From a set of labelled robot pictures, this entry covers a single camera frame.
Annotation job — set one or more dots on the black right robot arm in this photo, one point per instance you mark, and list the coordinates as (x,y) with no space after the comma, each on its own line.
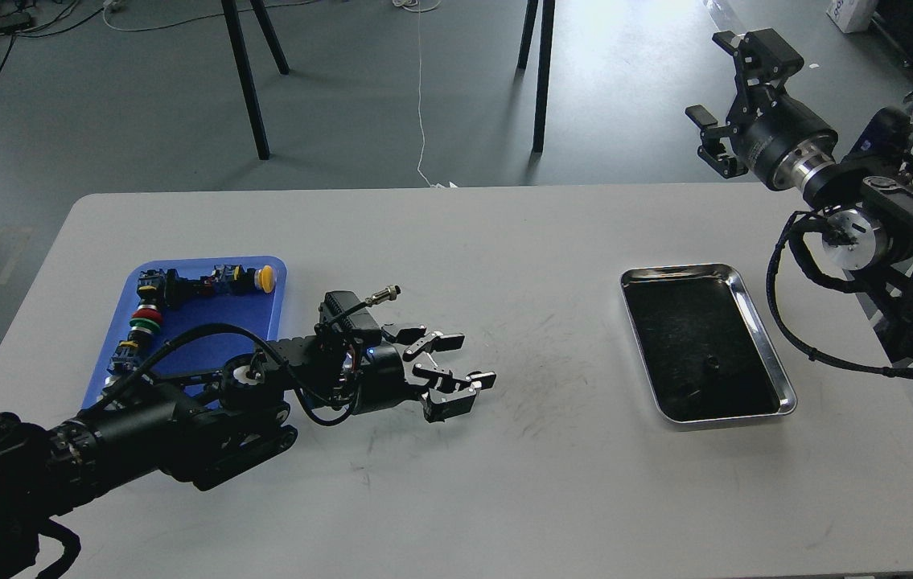
(856,236)

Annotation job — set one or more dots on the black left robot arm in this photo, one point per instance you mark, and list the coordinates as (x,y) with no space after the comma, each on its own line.
(209,405)

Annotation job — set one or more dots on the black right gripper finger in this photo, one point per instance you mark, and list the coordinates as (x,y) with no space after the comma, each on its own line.
(712,149)
(763,61)

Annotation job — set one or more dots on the black tripod legs right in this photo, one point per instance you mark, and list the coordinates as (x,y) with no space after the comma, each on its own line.
(547,11)

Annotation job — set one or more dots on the blue black switch base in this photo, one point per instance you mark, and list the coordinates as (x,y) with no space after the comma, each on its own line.
(127,355)

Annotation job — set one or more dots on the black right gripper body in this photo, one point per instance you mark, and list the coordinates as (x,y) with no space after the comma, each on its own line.
(763,141)

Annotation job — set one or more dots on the yellow push button switch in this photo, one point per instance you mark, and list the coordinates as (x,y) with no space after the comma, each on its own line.
(236,279)

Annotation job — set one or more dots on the green push button switch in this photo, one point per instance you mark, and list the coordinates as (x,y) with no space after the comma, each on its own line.
(145,325)

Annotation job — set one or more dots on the red push button switch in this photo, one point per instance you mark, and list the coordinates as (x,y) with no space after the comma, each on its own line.
(148,312)

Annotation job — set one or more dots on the white cardboard box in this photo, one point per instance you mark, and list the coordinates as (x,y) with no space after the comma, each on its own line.
(851,16)

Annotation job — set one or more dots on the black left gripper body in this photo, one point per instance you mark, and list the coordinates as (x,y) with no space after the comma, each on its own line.
(380,380)

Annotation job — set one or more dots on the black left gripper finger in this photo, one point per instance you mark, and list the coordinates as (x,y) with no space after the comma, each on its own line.
(445,395)
(413,340)

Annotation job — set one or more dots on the silver metal tray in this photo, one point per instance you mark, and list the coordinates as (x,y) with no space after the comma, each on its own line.
(681,314)

